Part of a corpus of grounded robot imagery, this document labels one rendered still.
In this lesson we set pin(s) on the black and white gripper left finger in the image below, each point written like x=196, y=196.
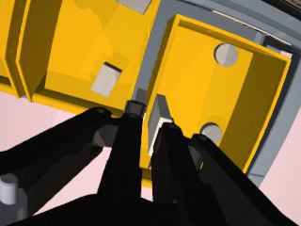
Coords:
x=34, y=171

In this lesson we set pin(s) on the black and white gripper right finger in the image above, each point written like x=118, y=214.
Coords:
x=199, y=204

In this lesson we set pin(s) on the grey metal shelf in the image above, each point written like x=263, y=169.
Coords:
x=254, y=18

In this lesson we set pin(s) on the yellow bin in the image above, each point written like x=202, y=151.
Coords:
x=11, y=18
x=64, y=43
x=240, y=99

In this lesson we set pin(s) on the grey steel disc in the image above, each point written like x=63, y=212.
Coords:
x=212, y=131
x=225, y=54

